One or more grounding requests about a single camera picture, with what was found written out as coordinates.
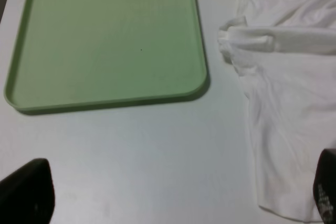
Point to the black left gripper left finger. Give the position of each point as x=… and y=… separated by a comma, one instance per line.
x=27, y=194

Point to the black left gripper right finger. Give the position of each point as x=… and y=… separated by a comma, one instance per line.
x=324, y=186

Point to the white short sleeve shirt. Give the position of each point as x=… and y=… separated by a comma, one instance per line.
x=284, y=54

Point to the green plastic tray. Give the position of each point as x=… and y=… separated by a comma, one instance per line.
x=84, y=54

